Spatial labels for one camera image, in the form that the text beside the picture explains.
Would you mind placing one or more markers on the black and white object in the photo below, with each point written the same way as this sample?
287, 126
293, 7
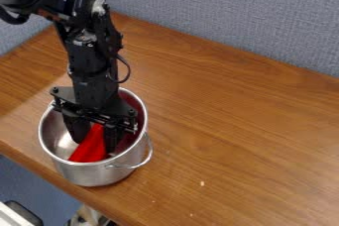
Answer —
17, 215

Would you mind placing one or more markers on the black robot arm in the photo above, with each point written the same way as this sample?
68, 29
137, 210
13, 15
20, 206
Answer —
92, 42

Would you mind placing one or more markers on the white patterned object under table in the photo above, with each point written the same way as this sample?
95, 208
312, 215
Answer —
89, 217

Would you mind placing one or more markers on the red elongated object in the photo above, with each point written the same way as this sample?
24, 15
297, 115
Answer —
93, 148

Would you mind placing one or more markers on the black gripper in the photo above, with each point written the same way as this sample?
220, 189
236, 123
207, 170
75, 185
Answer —
91, 100

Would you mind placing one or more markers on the silver metal pot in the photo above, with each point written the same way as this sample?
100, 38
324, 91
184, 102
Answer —
131, 155

